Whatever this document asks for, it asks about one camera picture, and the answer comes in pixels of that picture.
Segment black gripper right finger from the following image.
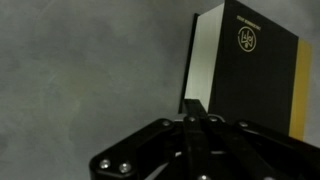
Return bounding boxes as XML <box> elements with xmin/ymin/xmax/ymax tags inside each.
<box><xmin>196</xmin><ymin>99</ymin><xmax>320</xmax><ymax>180</ymax></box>

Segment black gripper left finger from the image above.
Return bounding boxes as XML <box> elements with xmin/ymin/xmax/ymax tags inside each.
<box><xmin>89</xmin><ymin>98</ymin><xmax>210</xmax><ymax>180</ymax></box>

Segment black book with yellow spine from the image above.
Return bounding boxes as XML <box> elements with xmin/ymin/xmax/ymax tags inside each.
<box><xmin>178</xmin><ymin>0</ymin><xmax>314</xmax><ymax>142</ymax></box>

